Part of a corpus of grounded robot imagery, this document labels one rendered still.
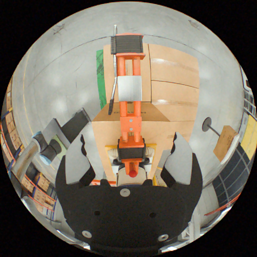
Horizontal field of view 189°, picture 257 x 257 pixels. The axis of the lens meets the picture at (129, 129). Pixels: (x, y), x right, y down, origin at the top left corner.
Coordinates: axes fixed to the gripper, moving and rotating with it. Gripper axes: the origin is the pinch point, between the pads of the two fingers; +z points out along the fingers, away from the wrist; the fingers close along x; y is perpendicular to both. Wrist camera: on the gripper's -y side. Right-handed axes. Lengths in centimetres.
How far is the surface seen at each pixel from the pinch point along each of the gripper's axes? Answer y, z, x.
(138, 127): 6.4, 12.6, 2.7
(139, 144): 12.3, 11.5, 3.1
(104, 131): 15.6, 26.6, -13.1
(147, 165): 38.1, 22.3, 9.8
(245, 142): 127, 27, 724
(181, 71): -24, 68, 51
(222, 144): 64, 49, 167
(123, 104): -0.4, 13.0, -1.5
